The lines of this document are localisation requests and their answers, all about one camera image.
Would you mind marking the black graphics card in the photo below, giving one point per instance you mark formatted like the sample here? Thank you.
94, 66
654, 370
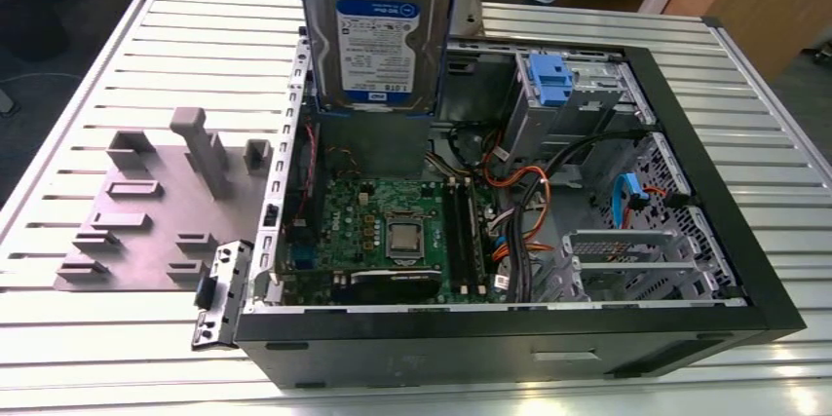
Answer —
389, 284

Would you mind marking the black case fan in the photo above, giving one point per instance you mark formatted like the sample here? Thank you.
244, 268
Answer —
298, 162

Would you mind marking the hard disk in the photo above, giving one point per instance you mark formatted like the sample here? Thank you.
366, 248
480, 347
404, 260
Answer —
377, 46

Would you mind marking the silver CPU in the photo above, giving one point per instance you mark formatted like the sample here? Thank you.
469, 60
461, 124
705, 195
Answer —
404, 240

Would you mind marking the silver disk bay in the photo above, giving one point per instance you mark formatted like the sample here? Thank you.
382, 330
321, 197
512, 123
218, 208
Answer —
649, 266

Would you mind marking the silver power supply unit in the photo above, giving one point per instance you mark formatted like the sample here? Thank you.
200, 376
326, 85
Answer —
370, 148

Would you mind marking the RAM slot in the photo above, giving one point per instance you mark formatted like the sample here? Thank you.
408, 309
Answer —
457, 240
476, 250

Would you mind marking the wooden cabinet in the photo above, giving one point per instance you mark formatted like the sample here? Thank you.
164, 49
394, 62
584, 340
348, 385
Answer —
766, 7

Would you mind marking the silver drive cage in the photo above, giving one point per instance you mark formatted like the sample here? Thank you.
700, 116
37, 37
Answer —
552, 128

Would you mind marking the black open PC case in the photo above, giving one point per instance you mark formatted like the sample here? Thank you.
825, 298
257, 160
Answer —
454, 348

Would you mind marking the blue plastic drive latch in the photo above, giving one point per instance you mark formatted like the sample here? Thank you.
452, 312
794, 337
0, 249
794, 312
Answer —
549, 80

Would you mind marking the grey parts rack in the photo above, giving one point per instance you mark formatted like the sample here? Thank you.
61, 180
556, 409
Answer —
162, 201

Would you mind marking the CPU socket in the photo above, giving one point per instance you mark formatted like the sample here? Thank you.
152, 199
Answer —
405, 215

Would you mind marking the green motherboard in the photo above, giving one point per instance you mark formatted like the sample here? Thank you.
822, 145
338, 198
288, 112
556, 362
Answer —
350, 201

